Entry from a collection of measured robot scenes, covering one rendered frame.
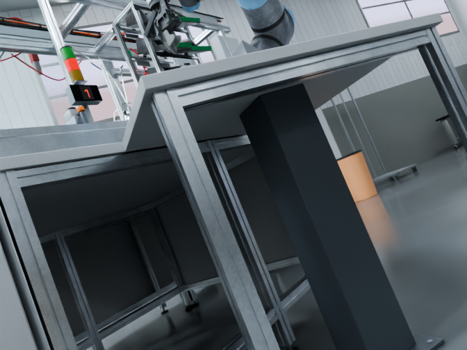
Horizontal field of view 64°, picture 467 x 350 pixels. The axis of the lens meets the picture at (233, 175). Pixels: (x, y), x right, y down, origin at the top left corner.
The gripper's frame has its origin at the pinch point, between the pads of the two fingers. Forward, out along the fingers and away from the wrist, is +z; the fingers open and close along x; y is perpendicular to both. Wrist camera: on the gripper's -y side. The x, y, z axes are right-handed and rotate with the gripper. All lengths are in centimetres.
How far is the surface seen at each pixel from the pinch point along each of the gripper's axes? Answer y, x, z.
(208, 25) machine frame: -72, 145, -83
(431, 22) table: 82, 11, 40
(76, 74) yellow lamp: -29.7, -25.3, -5.6
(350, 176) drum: -106, 381, 88
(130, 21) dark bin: -33, 19, -40
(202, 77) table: 48, -53, 40
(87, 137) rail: -2, -49, 32
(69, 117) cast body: -19.4, -41.1, 17.3
